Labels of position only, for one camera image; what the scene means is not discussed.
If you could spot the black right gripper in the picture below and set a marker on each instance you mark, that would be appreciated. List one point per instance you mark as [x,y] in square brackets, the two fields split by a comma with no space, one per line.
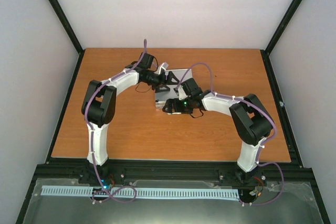
[169,103]

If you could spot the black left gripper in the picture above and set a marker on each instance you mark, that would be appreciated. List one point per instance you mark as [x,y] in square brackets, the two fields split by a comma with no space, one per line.
[161,84]

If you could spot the aluminium poker case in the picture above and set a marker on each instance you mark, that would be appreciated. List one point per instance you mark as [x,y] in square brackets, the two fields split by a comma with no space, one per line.
[160,98]

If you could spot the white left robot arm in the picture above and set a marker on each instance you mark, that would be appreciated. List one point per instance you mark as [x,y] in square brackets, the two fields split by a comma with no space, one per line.
[99,103]

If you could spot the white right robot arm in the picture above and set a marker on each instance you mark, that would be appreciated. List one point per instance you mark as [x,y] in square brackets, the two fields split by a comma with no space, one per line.
[253,123]

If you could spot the black front frame rail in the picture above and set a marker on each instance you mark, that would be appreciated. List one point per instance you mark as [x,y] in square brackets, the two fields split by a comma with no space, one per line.
[122,171]

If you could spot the light blue cable duct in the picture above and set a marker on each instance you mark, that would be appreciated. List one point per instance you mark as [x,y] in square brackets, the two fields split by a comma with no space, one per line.
[141,193]

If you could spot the black aluminium frame rail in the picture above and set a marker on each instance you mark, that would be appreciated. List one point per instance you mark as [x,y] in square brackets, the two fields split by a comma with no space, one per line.
[66,25]

